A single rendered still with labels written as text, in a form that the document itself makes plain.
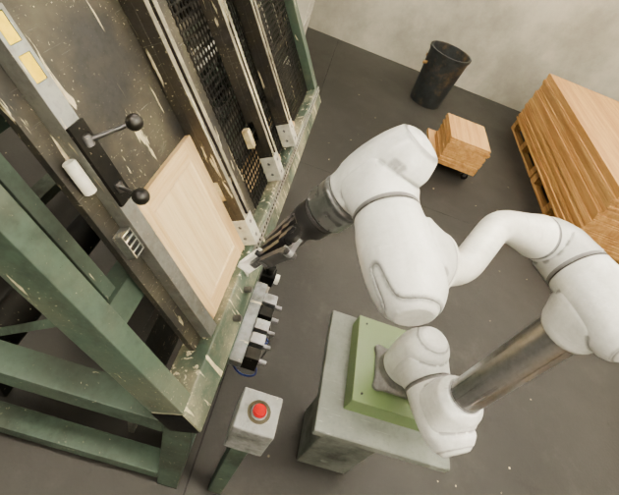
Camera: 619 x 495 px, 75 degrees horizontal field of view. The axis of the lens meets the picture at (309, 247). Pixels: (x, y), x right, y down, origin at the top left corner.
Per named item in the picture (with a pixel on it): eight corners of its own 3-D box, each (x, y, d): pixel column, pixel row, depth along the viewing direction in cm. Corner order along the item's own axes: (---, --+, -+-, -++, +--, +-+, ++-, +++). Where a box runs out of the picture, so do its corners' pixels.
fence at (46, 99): (200, 337, 131) (211, 337, 129) (-36, 15, 69) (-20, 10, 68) (205, 324, 134) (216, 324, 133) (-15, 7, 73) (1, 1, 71)
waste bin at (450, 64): (444, 117, 513) (474, 68, 467) (405, 101, 507) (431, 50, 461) (441, 98, 551) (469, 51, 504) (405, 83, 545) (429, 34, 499)
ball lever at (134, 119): (86, 153, 86) (147, 130, 87) (76, 137, 83) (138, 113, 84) (88, 146, 89) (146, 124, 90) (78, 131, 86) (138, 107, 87)
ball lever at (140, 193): (114, 196, 95) (142, 210, 87) (105, 183, 92) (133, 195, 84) (128, 188, 97) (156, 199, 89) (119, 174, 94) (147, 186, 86)
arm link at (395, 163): (321, 158, 67) (333, 224, 61) (397, 97, 58) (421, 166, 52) (363, 183, 74) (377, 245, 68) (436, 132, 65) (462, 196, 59)
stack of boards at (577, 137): (647, 287, 397) (730, 234, 341) (553, 252, 386) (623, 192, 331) (575, 152, 568) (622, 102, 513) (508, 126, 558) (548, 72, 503)
